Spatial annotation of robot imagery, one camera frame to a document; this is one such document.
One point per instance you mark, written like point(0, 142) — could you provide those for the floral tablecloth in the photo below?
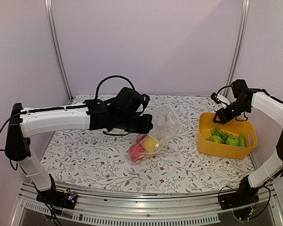
point(92, 159)

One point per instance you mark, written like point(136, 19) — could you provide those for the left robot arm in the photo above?
point(120, 112)

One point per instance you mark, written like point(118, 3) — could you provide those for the green cucumber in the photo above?
point(241, 140)

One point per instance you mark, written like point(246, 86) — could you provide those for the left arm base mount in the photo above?
point(56, 198)

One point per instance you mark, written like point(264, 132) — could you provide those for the yellow plastic basket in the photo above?
point(206, 126)

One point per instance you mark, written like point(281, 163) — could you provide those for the red apple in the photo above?
point(136, 153)
point(140, 138)

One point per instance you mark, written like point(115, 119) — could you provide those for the green grapes bunch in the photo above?
point(217, 131)

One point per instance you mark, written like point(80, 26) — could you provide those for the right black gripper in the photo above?
point(221, 117)

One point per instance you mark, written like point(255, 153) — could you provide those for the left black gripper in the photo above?
point(146, 125)

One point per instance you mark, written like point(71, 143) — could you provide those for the aluminium post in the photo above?
point(239, 40)
point(56, 48)

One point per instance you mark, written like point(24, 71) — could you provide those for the right aluminium post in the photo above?
point(239, 40)

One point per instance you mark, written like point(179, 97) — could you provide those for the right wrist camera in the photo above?
point(220, 99)

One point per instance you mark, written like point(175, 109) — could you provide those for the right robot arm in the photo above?
point(270, 133)

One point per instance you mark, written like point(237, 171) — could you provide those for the aluminium front rail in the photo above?
point(98, 207)

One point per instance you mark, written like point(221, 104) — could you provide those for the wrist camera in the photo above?
point(145, 102)
point(220, 99)

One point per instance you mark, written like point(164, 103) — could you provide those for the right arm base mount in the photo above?
point(237, 199)

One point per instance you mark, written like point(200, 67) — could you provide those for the left aluminium post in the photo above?
point(56, 48)

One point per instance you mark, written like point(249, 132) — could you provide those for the clear zip top bag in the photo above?
point(166, 125)

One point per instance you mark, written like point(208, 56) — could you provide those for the yellow lemon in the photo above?
point(150, 145)

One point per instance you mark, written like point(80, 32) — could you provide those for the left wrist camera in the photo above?
point(145, 102)

